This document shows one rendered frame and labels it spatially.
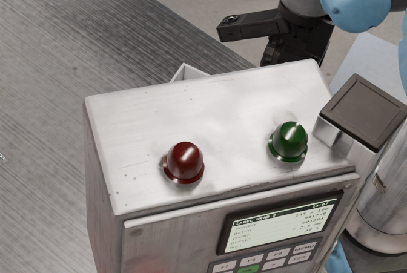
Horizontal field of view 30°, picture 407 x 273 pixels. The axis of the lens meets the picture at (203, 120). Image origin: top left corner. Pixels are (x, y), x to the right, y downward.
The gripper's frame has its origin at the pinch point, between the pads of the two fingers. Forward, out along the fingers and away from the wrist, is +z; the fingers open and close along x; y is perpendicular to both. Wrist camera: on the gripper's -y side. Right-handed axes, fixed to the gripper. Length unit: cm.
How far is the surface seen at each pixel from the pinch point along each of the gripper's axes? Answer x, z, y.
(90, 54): 5.4, 8.4, -31.8
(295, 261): -54, -31, 14
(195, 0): 122, 65, -48
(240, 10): 125, 65, -32
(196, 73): 0.1, -1.1, -10.8
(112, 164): -63, -41, 1
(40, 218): -25.8, 16.1, -22.5
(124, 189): -64, -41, 3
